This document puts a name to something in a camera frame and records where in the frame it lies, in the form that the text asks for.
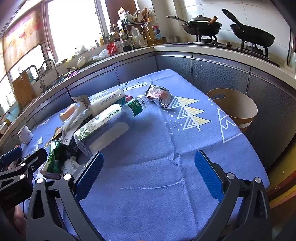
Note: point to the white round vegetable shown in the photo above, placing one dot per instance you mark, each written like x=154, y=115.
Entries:
x=81, y=61

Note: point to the patterned window blind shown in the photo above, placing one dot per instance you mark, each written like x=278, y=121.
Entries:
x=23, y=39

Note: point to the black frying pan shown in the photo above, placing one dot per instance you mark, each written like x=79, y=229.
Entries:
x=252, y=34

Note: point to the peach plastic tube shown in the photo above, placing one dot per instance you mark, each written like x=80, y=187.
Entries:
x=67, y=112

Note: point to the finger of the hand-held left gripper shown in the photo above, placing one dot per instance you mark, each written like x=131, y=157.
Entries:
x=12, y=154
x=34, y=160

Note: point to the yellow cooking oil bottle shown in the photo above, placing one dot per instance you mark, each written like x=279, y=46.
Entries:
x=151, y=34

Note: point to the blue printed tablecloth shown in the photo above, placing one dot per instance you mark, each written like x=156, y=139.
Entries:
x=150, y=162

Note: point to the red seasoning packet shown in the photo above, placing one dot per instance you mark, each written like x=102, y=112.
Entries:
x=112, y=49

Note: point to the clear plastic wrapper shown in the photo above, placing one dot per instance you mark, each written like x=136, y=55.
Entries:
x=79, y=100

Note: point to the white tissue pack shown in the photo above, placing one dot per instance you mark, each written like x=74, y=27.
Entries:
x=106, y=100

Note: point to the wooden cutting board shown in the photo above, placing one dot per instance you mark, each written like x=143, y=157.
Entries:
x=23, y=92

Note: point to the black gas stove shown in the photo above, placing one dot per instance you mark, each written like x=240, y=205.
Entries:
x=231, y=47

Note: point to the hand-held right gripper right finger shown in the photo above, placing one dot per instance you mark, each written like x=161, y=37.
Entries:
x=208, y=176

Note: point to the green packet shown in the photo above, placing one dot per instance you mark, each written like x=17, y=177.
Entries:
x=54, y=157

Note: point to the white mug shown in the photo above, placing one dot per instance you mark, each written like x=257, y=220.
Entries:
x=24, y=135

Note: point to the torn red foil packet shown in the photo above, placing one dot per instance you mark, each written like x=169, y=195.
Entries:
x=157, y=93

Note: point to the black kitchen rack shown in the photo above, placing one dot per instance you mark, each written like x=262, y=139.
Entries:
x=133, y=23

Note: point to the clear bottle white floral label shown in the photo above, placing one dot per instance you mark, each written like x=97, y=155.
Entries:
x=99, y=122

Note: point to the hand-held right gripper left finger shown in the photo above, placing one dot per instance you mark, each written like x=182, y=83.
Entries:
x=90, y=176

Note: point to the steel pot lid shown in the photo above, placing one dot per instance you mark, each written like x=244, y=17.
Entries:
x=291, y=48

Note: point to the grey kitchen cabinet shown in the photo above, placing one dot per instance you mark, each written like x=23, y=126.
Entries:
x=219, y=74

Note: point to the white wrapper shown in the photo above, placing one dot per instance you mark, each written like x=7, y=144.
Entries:
x=69, y=166

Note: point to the steel kitchen faucet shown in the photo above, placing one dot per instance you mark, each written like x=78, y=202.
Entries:
x=55, y=68
x=39, y=78

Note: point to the white plastic jug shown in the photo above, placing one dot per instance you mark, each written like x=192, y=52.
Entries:
x=136, y=38

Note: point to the tan plastic waste bin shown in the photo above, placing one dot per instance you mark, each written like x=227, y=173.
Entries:
x=240, y=109

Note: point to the black wok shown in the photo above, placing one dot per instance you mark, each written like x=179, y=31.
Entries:
x=201, y=29

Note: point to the colourful dish cloth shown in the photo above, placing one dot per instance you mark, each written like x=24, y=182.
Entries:
x=70, y=73

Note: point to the row of condiment bottles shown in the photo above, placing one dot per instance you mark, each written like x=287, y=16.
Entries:
x=113, y=34

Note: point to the steel container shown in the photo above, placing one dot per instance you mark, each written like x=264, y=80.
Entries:
x=170, y=39

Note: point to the clear plastic bag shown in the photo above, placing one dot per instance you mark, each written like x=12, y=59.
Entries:
x=100, y=55

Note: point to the pile of food bags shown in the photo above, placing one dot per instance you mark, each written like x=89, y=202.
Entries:
x=131, y=15

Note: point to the clear bottle green label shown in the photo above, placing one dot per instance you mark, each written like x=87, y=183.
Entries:
x=135, y=105

